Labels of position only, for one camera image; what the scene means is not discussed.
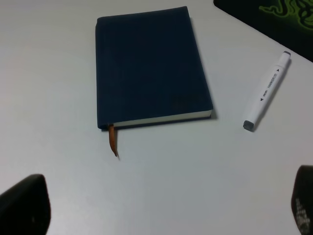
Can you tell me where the dark blue notebook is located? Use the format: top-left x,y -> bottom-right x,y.
95,6 -> 213,153

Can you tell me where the white marker pen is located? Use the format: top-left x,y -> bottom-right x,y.
243,51 -> 291,132

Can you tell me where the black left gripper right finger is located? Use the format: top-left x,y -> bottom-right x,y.
291,165 -> 313,235

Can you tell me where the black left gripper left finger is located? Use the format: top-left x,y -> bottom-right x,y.
0,174 -> 51,235

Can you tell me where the black green mouse pad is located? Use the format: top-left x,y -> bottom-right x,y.
213,0 -> 313,61

